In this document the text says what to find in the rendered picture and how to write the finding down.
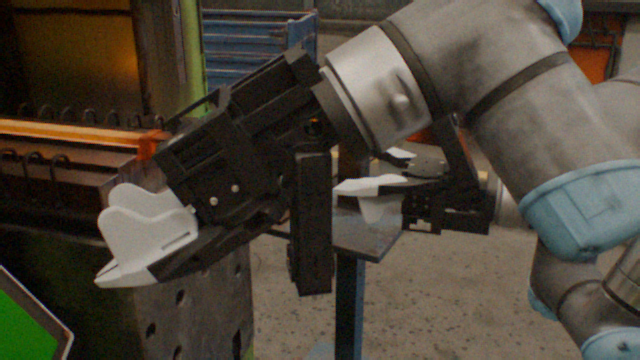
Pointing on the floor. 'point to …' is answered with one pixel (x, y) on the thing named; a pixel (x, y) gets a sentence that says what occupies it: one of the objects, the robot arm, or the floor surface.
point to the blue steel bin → (252, 40)
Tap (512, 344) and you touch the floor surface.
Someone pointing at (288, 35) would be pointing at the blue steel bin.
